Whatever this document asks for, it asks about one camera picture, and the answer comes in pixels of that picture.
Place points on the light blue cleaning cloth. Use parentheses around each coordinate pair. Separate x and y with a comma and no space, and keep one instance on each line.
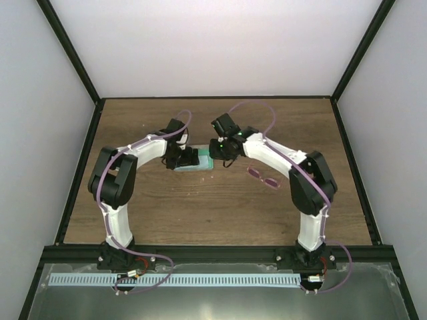
(187,169)

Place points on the pink sunglasses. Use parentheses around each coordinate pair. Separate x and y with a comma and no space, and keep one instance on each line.
(270,182)

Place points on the light blue slotted cable duct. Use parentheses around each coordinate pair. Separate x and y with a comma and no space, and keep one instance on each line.
(177,280)

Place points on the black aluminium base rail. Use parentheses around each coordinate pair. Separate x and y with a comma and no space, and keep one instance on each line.
(284,257)

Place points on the grey sunglasses case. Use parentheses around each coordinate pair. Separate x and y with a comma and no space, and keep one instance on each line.
(206,163)

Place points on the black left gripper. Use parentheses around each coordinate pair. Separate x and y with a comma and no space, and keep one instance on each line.
(187,160)

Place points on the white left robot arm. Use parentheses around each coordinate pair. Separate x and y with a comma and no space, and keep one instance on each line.
(112,181)

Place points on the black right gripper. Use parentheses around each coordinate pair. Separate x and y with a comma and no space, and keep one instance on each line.
(215,154)

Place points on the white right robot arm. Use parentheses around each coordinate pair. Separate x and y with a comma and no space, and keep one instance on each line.
(312,185)

